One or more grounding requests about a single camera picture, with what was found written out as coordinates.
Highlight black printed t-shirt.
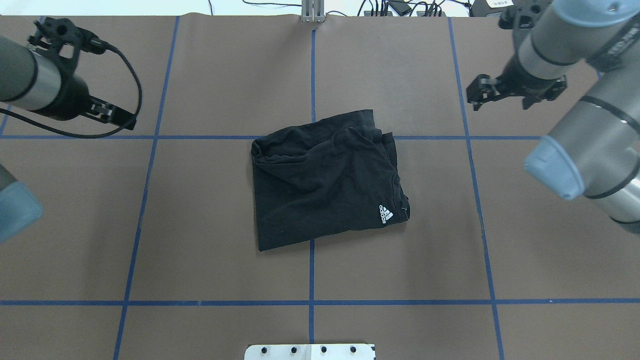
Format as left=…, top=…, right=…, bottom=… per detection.
left=250, top=109, right=410, bottom=252

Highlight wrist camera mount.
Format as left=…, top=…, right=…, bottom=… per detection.
left=27, top=17, right=112, bottom=68
left=498, top=0, right=553, bottom=30

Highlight blue tape grid lines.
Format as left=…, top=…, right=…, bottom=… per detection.
left=1, top=13, right=639, bottom=360

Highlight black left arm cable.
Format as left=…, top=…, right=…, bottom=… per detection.
left=0, top=42, right=144, bottom=140

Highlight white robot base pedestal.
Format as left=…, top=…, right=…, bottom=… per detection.
left=243, top=342, right=377, bottom=360

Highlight aluminium frame post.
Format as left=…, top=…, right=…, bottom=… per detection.
left=301, top=0, right=326, bottom=24

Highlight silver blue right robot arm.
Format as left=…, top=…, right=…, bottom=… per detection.
left=466, top=0, right=640, bottom=236

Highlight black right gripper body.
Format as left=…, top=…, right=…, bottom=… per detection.
left=466, top=74, right=569, bottom=111

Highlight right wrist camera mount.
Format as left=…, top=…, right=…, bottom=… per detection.
left=498, top=0, right=553, bottom=30

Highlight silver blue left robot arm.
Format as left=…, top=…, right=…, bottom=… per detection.
left=0, top=36, right=138, bottom=242

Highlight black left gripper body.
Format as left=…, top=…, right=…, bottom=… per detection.
left=55, top=75, right=125, bottom=124

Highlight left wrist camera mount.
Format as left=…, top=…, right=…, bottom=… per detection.
left=27, top=17, right=112, bottom=68

